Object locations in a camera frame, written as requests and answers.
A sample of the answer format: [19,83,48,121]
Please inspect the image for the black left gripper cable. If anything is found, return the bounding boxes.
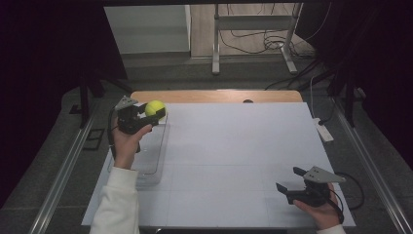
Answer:
[106,106,120,161]

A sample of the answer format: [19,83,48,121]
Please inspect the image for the aluminium rail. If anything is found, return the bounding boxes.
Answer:
[28,106,99,234]
[330,97,413,234]

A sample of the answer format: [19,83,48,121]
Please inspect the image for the person's right hand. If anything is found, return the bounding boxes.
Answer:
[292,182,342,231]

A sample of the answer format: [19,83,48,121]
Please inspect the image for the person's white sleeve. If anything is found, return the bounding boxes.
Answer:
[316,223,347,234]
[89,166,141,234]

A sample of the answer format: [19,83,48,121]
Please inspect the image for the yellow tennis ball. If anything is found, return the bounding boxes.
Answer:
[144,99,168,119]

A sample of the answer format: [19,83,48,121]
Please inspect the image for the white power strip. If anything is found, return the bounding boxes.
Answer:
[313,117,335,143]

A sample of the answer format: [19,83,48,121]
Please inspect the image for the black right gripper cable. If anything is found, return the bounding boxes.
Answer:
[326,171,365,225]

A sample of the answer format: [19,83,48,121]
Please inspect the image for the dark curtain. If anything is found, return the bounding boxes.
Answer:
[0,0,129,209]
[295,0,413,170]

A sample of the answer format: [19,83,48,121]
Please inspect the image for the white power cable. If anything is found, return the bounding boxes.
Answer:
[309,75,319,120]

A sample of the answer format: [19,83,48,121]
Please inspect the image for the black stand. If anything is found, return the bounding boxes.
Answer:
[326,64,368,129]
[68,72,134,130]

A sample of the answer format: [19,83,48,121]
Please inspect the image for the black floor frame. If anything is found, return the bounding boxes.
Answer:
[82,128,106,152]

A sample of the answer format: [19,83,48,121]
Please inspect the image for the person's left white sleeve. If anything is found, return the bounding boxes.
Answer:
[89,166,141,234]

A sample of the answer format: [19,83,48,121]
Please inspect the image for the grey metal stand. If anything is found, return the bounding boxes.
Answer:
[211,3,305,76]

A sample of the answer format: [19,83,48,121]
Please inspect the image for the white cabinet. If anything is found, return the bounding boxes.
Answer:
[103,4,192,55]

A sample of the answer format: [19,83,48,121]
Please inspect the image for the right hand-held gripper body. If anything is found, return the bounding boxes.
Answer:
[285,166,347,209]

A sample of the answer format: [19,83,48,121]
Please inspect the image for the tangled black floor cables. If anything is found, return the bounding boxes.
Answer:
[218,3,333,60]

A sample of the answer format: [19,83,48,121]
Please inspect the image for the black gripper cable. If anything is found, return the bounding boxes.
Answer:
[106,106,120,161]
[326,171,365,225]

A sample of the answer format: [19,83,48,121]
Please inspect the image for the person's left hand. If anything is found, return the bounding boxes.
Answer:
[111,116,153,171]

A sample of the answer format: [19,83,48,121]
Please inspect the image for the wooden table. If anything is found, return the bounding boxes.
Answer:
[129,90,304,104]

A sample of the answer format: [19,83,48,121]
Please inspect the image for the black plug with cable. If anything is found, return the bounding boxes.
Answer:
[318,97,337,127]

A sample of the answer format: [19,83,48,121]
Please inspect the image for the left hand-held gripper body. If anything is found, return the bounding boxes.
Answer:
[114,95,161,136]

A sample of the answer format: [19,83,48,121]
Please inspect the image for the clear plastic container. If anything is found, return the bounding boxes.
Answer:
[106,111,171,188]

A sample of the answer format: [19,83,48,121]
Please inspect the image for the person's right white sleeve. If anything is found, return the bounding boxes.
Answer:
[316,223,347,234]

